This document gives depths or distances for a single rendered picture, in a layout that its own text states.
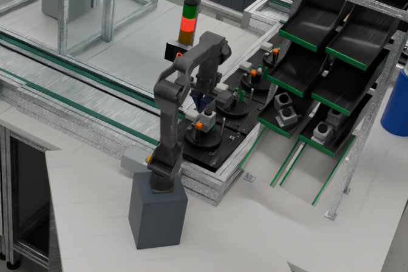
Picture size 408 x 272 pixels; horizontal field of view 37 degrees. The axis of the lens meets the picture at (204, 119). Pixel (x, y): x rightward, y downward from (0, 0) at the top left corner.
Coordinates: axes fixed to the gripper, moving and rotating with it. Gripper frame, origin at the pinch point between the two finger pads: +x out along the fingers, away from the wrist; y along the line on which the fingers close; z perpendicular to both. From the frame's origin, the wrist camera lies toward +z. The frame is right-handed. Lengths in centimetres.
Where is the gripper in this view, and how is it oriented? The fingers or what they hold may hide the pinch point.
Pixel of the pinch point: (201, 103)
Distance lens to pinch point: 191.6
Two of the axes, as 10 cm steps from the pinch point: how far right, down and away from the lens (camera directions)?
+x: -1.6, 8.1, 5.7
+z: 4.6, -4.5, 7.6
